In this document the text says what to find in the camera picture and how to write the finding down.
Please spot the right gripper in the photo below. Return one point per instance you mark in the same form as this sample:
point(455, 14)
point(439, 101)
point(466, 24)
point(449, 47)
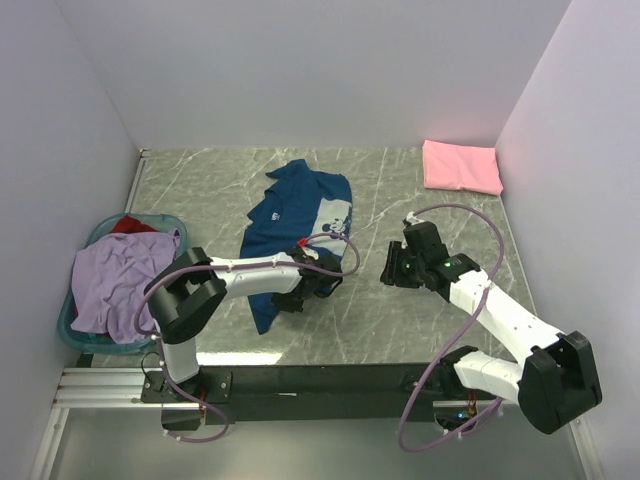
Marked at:
point(392, 272)

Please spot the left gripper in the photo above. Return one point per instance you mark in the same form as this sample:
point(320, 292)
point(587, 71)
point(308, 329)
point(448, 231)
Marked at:
point(280, 303)

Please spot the blue t shirt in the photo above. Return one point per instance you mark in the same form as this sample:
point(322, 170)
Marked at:
point(300, 203)

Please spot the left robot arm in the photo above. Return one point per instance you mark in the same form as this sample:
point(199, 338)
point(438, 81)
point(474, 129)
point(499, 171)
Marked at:
point(183, 297)

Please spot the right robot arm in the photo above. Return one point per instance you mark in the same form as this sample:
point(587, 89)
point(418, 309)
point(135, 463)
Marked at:
point(552, 376)

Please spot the folded pink t shirt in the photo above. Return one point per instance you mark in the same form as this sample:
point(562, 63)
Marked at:
point(460, 168)

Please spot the black base beam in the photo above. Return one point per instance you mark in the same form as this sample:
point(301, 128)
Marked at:
point(309, 392)

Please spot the red t shirt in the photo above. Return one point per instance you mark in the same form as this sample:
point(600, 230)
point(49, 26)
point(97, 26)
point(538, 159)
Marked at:
point(130, 225)

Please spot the lavender t shirt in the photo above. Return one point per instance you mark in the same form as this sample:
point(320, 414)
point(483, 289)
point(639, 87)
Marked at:
point(109, 279)

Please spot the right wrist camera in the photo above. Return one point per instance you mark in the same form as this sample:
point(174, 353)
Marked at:
point(420, 235)

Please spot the right aluminium rail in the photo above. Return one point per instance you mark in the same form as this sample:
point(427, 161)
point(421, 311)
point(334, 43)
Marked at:
point(505, 445)

